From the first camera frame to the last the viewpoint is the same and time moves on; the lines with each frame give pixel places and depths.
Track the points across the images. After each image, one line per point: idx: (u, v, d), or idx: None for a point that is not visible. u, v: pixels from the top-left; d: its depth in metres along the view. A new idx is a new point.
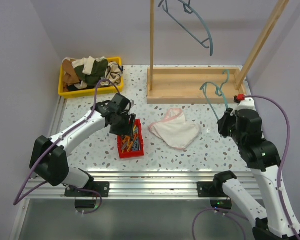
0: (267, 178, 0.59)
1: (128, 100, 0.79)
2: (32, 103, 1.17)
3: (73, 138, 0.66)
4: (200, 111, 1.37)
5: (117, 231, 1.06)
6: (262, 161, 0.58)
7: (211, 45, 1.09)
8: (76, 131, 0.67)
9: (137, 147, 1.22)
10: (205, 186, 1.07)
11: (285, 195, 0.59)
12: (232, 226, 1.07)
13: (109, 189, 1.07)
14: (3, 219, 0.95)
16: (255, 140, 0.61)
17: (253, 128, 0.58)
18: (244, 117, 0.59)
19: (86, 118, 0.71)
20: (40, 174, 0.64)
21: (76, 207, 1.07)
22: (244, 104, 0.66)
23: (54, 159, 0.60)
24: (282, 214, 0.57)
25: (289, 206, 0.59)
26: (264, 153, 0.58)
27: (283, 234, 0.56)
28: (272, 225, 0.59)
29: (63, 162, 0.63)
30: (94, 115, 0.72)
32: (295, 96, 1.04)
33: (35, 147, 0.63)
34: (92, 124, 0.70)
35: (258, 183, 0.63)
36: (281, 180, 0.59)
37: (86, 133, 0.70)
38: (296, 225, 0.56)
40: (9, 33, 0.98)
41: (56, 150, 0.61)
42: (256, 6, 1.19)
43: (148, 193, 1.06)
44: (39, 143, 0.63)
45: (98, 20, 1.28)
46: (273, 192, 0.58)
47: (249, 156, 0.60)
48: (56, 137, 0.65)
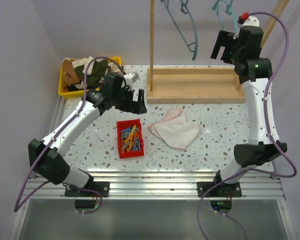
0: (255, 89, 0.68)
1: (121, 77, 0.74)
2: (32, 102, 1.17)
3: (65, 137, 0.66)
4: (200, 111, 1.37)
5: (117, 230, 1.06)
6: (253, 71, 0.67)
7: (195, 50, 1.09)
8: (68, 130, 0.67)
9: (137, 147, 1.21)
10: (205, 186, 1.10)
11: (269, 106, 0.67)
12: (232, 226, 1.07)
13: (109, 189, 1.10)
14: (3, 220, 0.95)
16: (252, 54, 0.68)
17: (251, 41, 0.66)
18: (246, 29, 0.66)
19: (77, 111, 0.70)
20: (41, 175, 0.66)
21: (76, 207, 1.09)
22: (247, 23, 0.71)
23: (50, 162, 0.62)
24: (262, 123, 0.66)
25: (272, 118, 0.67)
26: (257, 65, 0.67)
27: (259, 141, 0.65)
28: (252, 136, 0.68)
29: (60, 162, 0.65)
30: (85, 106, 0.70)
32: (295, 96, 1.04)
33: (29, 151, 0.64)
34: (84, 117, 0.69)
35: (248, 98, 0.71)
36: (269, 92, 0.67)
37: (77, 129, 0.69)
38: (273, 134, 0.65)
40: (9, 33, 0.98)
41: (50, 153, 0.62)
42: (256, 6, 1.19)
43: (148, 193, 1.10)
44: (32, 147, 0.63)
45: (98, 20, 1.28)
46: (259, 101, 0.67)
47: (243, 67, 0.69)
48: (48, 139, 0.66)
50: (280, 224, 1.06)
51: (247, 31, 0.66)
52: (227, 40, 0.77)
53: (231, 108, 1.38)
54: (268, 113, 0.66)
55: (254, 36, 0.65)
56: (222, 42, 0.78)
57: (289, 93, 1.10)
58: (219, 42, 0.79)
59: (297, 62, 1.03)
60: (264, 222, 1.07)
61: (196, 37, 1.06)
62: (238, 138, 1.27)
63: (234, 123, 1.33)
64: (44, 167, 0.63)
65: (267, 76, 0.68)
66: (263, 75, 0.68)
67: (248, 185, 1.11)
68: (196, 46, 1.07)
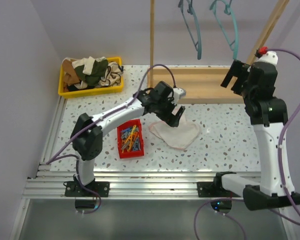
0: (269, 134, 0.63)
1: (171, 89, 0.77)
2: (32, 102, 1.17)
3: (111, 121, 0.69)
4: (200, 111, 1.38)
5: (118, 231, 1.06)
6: (266, 116, 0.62)
7: (198, 50, 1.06)
8: (117, 114, 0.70)
9: (137, 147, 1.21)
10: (205, 186, 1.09)
11: (284, 154, 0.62)
12: (232, 226, 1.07)
13: (109, 189, 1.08)
14: (3, 220, 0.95)
16: (264, 95, 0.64)
17: (264, 81, 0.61)
18: (258, 68, 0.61)
19: (127, 104, 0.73)
20: (78, 147, 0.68)
21: (76, 207, 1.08)
22: (265, 58, 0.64)
23: (91, 137, 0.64)
24: (277, 174, 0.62)
25: (286, 166, 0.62)
26: (271, 108, 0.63)
27: (273, 192, 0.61)
28: (264, 184, 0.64)
29: (98, 141, 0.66)
30: (134, 103, 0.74)
32: (295, 96, 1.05)
33: (78, 123, 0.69)
34: (131, 111, 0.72)
35: (259, 141, 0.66)
36: (283, 138, 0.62)
37: (124, 118, 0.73)
38: (289, 185, 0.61)
40: (9, 32, 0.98)
41: (94, 129, 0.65)
42: (256, 6, 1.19)
43: (148, 193, 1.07)
44: (82, 120, 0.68)
45: (99, 20, 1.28)
46: (273, 149, 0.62)
47: (255, 109, 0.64)
48: (96, 117, 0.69)
50: (280, 224, 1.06)
51: (260, 70, 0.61)
52: (241, 72, 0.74)
53: (231, 108, 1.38)
54: (282, 162, 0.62)
55: (268, 76, 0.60)
56: (234, 74, 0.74)
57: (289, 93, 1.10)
58: (231, 73, 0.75)
59: (297, 62, 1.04)
60: (264, 222, 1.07)
61: (199, 37, 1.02)
62: (238, 138, 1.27)
63: (234, 123, 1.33)
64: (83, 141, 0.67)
65: (282, 121, 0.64)
66: (277, 119, 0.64)
67: None
68: (199, 46, 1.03)
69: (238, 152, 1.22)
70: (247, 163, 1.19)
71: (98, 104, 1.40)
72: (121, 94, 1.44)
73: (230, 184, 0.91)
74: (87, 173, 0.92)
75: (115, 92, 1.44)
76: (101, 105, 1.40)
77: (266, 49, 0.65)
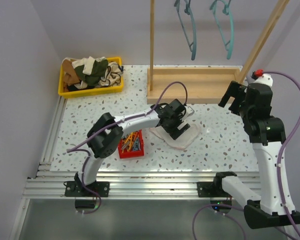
0: (267, 153, 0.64)
1: (183, 107, 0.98)
2: (32, 102, 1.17)
3: (131, 124, 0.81)
4: (200, 111, 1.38)
5: (118, 230, 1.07)
6: (264, 134, 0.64)
7: (193, 51, 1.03)
8: (137, 119, 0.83)
9: (137, 147, 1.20)
10: (205, 186, 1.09)
11: (283, 172, 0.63)
12: (232, 226, 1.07)
13: (109, 189, 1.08)
14: (3, 220, 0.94)
16: (262, 114, 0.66)
17: (260, 101, 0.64)
18: (254, 89, 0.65)
19: (145, 113, 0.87)
20: (95, 144, 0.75)
21: (76, 207, 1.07)
22: (261, 80, 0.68)
23: (112, 135, 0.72)
24: (276, 192, 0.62)
25: (286, 185, 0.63)
26: (269, 127, 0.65)
27: (273, 211, 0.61)
28: (264, 203, 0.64)
29: (116, 141, 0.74)
30: (152, 113, 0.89)
32: (296, 96, 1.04)
33: (100, 121, 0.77)
34: (148, 119, 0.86)
35: (259, 159, 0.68)
36: (281, 157, 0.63)
37: (141, 124, 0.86)
38: (289, 204, 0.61)
40: (8, 32, 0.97)
41: (115, 128, 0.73)
42: (256, 6, 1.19)
43: (148, 193, 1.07)
44: (104, 118, 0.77)
45: (98, 20, 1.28)
46: (272, 167, 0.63)
47: (253, 128, 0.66)
48: (118, 118, 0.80)
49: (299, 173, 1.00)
50: None
51: (255, 91, 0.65)
52: (238, 93, 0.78)
53: None
54: (281, 180, 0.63)
55: (263, 96, 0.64)
56: (232, 93, 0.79)
57: (289, 92, 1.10)
58: (229, 93, 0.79)
59: (297, 62, 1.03)
60: None
61: (194, 38, 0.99)
62: (238, 138, 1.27)
63: (234, 123, 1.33)
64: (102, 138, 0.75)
65: (280, 140, 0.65)
66: (275, 138, 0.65)
67: (250, 184, 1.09)
68: (194, 47, 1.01)
69: (238, 152, 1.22)
70: (247, 163, 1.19)
71: (97, 104, 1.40)
72: (121, 94, 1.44)
73: (230, 190, 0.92)
74: (91, 173, 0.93)
75: (115, 92, 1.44)
76: (101, 105, 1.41)
77: (262, 71, 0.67)
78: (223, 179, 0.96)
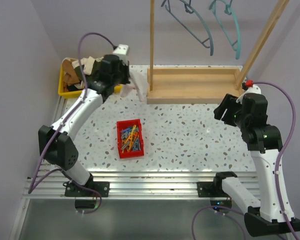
0: (265, 161, 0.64)
1: (116, 59, 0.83)
2: (32, 103, 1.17)
3: (73, 122, 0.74)
4: (200, 111, 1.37)
5: (118, 230, 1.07)
6: (262, 142, 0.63)
7: (211, 46, 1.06)
8: (77, 114, 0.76)
9: (137, 147, 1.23)
10: (205, 186, 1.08)
11: (281, 179, 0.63)
12: (232, 226, 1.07)
13: (109, 189, 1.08)
14: (3, 219, 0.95)
16: (258, 122, 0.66)
17: (257, 110, 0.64)
18: (250, 98, 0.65)
19: (82, 98, 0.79)
20: (51, 160, 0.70)
21: (76, 207, 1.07)
22: (251, 91, 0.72)
23: (61, 144, 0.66)
24: (275, 199, 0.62)
25: (285, 192, 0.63)
26: (266, 135, 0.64)
27: (272, 218, 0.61)
28: (264, 210, 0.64)
29: (69, 145, 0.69)
30: (89, 94, 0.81)
32: (295, 96, 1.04)
33: (40, 137, 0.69)
34: (89, 103, 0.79)
35: (256, 166, 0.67)
36: (279, 164, 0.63)
37: (84, 113, 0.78)
38: (288, 211, 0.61)
40: (9, 32, 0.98)
41: (60, 136, 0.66)
42: (256, 6, 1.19)
43: (148, 193, 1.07)
44: (43, 133, 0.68)
45: (99, 20, 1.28)
46: (270, 175, 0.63)
47: (251, 136, 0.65)
48: (57, 125, 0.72)
49: None
50: None
51: (251, 100, 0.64)
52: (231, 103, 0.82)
53: None
54: (280, 187, 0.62)
55: (259, 105, 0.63)
56: (226, 105, 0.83)
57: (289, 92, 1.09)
58: (224, 104, 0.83)
59: (296, 63, 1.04)
60: None
61: (209, 34, 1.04)
62: (238, 138, 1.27)
63: None
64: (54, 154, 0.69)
65: (277, 147, 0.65)
66: (273, 145, 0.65)
67: (250, 185, 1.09)
68: (212, 42, 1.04)
69: (238, 152, 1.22)
70: (247, 163, 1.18)
71: None
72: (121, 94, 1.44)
73: (230, 195, 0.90)
74: (79, 172, 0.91)
75: (115, 92, 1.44)
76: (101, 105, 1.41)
77: (252, 82, 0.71)
78: (223, 180, 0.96)
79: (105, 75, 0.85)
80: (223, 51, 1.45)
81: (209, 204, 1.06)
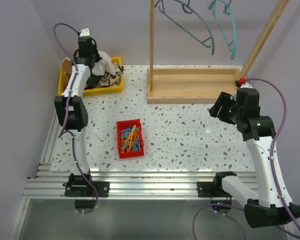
0: (260, 147, 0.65)
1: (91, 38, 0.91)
2: (32, 102, 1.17)
3: (78, 88, 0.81)
4: (200, 111, 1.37)
5: (118, 230, 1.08)
6: (256, 130, 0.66)
7: (212, 44, 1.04)
8: (77, 82, 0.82)
9: (137, 147, 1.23)
10: (205, 186, 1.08)
11: (276, 164, 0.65)
12: (232, 226, 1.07)
13: (109, 189, 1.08)
14: (3, 219, 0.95)
16: (252, 113, 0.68)
17: (249, 101, 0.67)
18: (242, 91, 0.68)
19: (76, 71, 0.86)
20: (72, 124, 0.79)
21: (76, 207, 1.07)
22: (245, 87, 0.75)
23: (77, 105, 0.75)
24: (272, 184, 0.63)
25: (281, 178, 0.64)
26: (259, 123, 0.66)
27: (271, 203, 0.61)
28: (263, 197, 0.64)
29: (83, 106, 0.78)
30: (79, 67, 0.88)
32: (295, 96, 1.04)
33: (57, 106, 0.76)
34: (83, 73, 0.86)
35: (253, 154, 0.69)
36: (274, 150, 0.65)
37: (82, 81, 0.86)
38: (285, 196, 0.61)
40: (9, 32, 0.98)
41: (74, 98, 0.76)
42: (255, 6, 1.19)
43: (148, 193, 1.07)
44: (59, 101, 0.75)
45: (99, 20, 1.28)
46: (265, 160, 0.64)
47: (245, 126, 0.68)
48: (66, 92, 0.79)
49: None
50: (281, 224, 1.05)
51: (243, 92, 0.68)
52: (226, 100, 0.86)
53: None
54: (276, 173, 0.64)
55: (251, 96, 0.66)
56: (221, 102, 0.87)
57: (289, 92, 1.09)
58: (218, 102, 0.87)
59: (296, 63, 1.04)
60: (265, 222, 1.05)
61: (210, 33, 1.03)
62: (238, 138, 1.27)
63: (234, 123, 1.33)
64: (73, 118, 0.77)
65: (271, 135, 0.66)
66: (266, 133, 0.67)
67: (250, 184, 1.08)
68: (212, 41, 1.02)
69: (238, 152, 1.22)
70: (247, 163, 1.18)
71: (97, 104, 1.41)
72: (121, 94, 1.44)
73: (229, 189, 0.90)
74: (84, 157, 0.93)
75: (115, 92, 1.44)
76: (101, 105, 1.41)
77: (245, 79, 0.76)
78: (223, 179, 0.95)
79: (86, 52, 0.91)
80: (223, 50, 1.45)
81: (209, 204, 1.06)
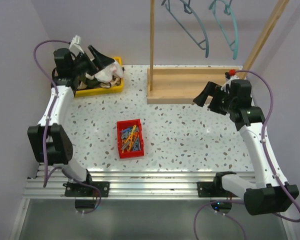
0: (252, 132, 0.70)
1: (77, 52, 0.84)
2: (32, 102, 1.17)
3: (58, 114, 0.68)
4: (200, 111, 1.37)
5: (118, 231, 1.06)
6: (246, 117, 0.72)
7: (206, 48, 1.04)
8: (58, 105, 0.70)
9: (137, 147, 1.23)
10: (205, 186, 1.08)
11: (269, 147, 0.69)
12: (232, 225, 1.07)
13: (109, 189, 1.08)
14: (3, 219, 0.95)
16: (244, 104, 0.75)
17: (241, 92, 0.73)
18: (236, 83, 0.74)
19: (55, 93, 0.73)
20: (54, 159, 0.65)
21: (76, 207, 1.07)
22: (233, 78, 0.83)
23: (57, 136, 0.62)
24: (266, 165, 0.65)
25: (274, 159, 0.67)
26: (249, 111, 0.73)
27: (266, 183, 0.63)
28: (259, 180, 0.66)
29: (65, 135, 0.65)
30: (60, 89, 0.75)
32: (295, 96, 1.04)
33: (31, 139, 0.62)
34: (64, 95, 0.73)
35: (247, 142, 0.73)
36: (265, 134, 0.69)
37: (63, 105, 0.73)
38: (280, 174, 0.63)
40: (9, 32, 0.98)
41: (52, 127, 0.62)
42: (256, 6, 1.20)
43: (149, 193, 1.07)
44: (34, 132, 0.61)
45: (99, 20, 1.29)
46: (258, 144, 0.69)
47: (237, 116, 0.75)
48: (43, 120, 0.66)
49: None
50: (280, 224, 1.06)
51: (236, 84, 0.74)
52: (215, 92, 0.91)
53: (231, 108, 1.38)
54: (269, 154, 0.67)
55: (243, 88, 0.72)
56: (209, 92, 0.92)
57: (289, 92, 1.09)
58: (207, 91, 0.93)
59: (297, 63, 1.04)
60: (264, 222, 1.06)
61: (206, 35, 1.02)
62: (238, 138, 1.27)
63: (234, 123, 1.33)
64: (52, 150, 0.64)
65: (261, 121, 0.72)
66: (257, 120, 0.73)
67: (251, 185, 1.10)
68: (206, 44, 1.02)
69: (238, 153, 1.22)
70: (247, 163, 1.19)
71: (97, 104, 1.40)
72: (121, 94, 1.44)
73: (229, 186, 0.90)
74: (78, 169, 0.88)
75: (116, 92, 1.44)
76: (101, 105, 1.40)
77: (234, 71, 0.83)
78: (223, 177, 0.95)
79: (65, 70, 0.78)
80: (223, 51, 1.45)
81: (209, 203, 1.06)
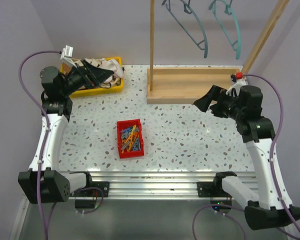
0: (260, 149, 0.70)
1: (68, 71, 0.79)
2: (32, 102, 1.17)
3: (51, 154, 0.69)
4: (200, 111, 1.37)
5: (117, 231, 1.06)
6: (255, 133, 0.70)
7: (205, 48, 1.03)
8: (50, 143, 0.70)
9: (137, 147, 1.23)
10: (205, 186, 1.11)
11: (276, 167, 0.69)
12: (233, 226, 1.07)
13: (109, 189, 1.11)
14: (3, 219, 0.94)
16: (253, 114, 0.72)
17: (252, 102, 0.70)
18: (246, 91, 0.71)
19: (46, 127, 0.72)
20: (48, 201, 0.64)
21: (76, 207, 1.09)
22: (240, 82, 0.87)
23: (50, 181, 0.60)
24: (272, 187, 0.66)
25: (280, 180, 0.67)
26: (259, 125, 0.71)
27: (271, 206, 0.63)
28: (262, 200, 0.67)
29: (58, 178, 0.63)
30: (51, 119, 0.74)
32: (295, 96, 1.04)
33: (23, 186, 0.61)
34: (56, 128, 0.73)
35: (253, 157, 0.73)
36: (273, 152, 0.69)
37: (56, 140, 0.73)
38: (285, 197, 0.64)
40: (9, 32, 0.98)
41: (45, 173, 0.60)
42: (255, 6, 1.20)
43: (148, 193, 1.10)
44: (25, 179, 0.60)
45: (99, 20, 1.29)
46: (265, 163, 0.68)
47: (245, 128, 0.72)
48: (35, 164, 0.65)
49: None
50: None
51: (247, 93, 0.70)
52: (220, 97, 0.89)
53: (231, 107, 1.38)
54: (276, 174, 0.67)
55: (254, 98, 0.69)
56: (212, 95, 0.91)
57: (289, 92, 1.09)
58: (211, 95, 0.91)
59: (297, 63, 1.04)
60: None
61: (205, 35, 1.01)
62: (238, 138, 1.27)
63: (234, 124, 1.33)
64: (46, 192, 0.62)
65: (271, 137, 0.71)
66: (266, 136, 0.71)
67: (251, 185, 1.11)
68: (205, 45, 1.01)
69: (238, 152, 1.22)
70: (247, 163, 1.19)
71: (97, 104, 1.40)
72: (121, 94, 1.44)
73: (229, 188, 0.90)
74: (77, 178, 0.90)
75: (115, 92, 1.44)
76: (100, 105, 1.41)
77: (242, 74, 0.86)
78: (223, 180, 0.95)
79: (55, 93, 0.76)
80: (223, 51, 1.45)
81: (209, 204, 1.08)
